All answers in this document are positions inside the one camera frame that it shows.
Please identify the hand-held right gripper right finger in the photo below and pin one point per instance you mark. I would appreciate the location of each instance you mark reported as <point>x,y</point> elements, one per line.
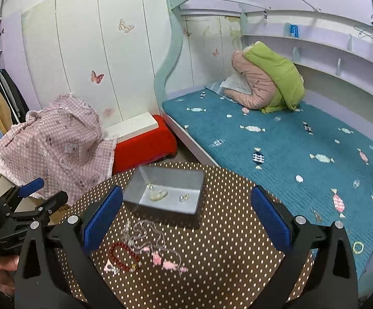
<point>270,219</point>

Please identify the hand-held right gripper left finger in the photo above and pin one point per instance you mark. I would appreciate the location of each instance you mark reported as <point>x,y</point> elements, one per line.
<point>103,219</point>

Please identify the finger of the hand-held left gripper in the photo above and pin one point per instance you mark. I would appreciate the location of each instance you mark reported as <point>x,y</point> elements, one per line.
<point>32,187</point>
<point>53,200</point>

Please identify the grey rectangular tray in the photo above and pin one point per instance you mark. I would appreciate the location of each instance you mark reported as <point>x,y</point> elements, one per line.
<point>173,183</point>

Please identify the person's left hand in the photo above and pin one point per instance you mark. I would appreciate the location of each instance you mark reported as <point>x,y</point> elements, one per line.
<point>0,273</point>

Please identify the cardboard box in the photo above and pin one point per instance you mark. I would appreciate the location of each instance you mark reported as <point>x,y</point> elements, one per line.
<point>59,211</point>

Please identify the pink checked cloth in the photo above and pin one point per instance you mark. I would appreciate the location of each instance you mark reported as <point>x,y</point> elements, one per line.
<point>54,148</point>

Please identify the silver triangle charm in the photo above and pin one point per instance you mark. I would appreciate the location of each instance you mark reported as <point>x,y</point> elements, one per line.
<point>110,267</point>

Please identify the brown polka-dot tablecloth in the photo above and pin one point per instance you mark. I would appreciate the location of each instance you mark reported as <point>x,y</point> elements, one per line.
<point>225,251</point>

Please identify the teal candy-print bed mattress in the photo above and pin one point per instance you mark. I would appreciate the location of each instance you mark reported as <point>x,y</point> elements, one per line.
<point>270,148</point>

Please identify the dark hanging garment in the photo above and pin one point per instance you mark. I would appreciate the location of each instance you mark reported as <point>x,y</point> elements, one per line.
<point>12,93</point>

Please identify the white flat box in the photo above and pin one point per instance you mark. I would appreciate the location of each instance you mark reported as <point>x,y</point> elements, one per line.
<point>131,126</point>

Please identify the white pillow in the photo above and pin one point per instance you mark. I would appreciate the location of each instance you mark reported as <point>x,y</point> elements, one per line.
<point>236,83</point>

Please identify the folded pink and green quilt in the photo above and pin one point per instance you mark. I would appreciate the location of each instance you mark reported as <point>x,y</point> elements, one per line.
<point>281,75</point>

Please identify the small orange butterfly sticker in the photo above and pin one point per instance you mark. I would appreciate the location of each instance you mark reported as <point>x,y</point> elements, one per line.
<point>216,52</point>

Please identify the pink butterfly wall sticker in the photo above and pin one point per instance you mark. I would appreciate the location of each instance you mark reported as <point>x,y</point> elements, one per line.
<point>97,76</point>

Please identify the lavender wall shelves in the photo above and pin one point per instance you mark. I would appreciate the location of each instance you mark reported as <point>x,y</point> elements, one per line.
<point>328,48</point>

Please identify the pale blue bunk bed frame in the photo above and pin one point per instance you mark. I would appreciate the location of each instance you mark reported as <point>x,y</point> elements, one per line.
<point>170,51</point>

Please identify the large butterfly wall sticker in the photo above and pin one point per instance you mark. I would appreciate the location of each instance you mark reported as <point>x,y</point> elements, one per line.
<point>126,25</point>

